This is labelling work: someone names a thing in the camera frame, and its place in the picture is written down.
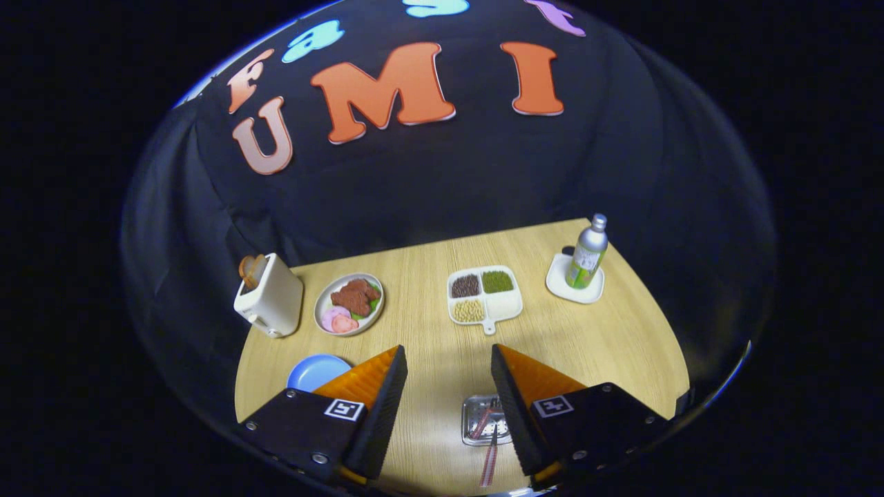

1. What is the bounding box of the brown meat steak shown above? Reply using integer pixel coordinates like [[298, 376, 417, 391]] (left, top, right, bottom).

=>
[[330, 278, 381, 317]]

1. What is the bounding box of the white divided tray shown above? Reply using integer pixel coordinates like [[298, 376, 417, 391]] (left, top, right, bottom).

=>
[[446, 265, 523, 335]]

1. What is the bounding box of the fork with red checked handle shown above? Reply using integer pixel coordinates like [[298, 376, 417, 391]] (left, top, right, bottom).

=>
[[480, 422, 499, 488]]

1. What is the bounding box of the white square coaster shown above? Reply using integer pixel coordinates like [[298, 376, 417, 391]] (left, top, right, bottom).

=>
[[546, 253, 606, 305]]

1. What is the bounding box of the white oval plate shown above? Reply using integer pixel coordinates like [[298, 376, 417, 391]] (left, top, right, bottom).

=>
[[314, 272, 385, 338]]

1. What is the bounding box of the blue round plate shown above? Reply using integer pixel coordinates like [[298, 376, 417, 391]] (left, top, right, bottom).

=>
[[287, 354, 353, 393]]

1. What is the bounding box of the white toaster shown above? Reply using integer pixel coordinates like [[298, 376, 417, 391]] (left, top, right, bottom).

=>
[[233, 253, 305, 339]]

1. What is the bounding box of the metal cutlery basket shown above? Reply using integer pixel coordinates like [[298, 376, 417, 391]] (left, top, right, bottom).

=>
[[461, 394, 515, 447]]

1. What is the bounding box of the green lettuce leaf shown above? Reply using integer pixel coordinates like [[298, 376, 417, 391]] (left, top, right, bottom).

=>
[[349, 286, 382, 322]]

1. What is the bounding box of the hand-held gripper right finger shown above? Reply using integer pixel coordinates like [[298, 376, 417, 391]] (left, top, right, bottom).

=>
[[490, 343, 674, 484]]

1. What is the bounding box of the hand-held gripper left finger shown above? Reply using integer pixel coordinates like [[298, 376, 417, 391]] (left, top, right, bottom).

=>
[[238, 345, 408, 484]]

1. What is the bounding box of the silver bottle with green label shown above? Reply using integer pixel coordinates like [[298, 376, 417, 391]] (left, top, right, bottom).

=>
[[565, 213, 609, 289]]

